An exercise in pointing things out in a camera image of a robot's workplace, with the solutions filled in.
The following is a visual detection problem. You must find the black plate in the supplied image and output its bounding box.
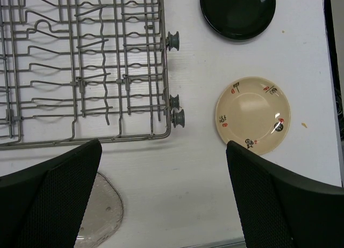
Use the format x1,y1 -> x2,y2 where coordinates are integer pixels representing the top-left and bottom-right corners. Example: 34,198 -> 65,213
199,0 -> 276,41

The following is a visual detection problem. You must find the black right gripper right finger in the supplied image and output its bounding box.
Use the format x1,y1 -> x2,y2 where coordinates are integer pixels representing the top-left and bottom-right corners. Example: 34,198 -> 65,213
226,141 -> 343,247

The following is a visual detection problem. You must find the clear glass plate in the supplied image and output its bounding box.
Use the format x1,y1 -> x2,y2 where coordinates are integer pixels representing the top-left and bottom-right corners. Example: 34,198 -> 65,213
74,172 -> 124,247

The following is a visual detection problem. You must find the grey wire dish rack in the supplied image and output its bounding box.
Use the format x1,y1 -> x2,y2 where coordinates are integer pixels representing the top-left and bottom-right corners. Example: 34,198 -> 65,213
1,0 -> 185,150

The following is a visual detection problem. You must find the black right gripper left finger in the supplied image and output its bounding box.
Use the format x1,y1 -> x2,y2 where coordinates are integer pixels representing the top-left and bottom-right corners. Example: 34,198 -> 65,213
1,139 -> 102,247

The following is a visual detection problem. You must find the cream plate with characters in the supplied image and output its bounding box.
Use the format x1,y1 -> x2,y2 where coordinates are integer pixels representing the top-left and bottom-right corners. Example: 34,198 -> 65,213
215,77 -> 291,155

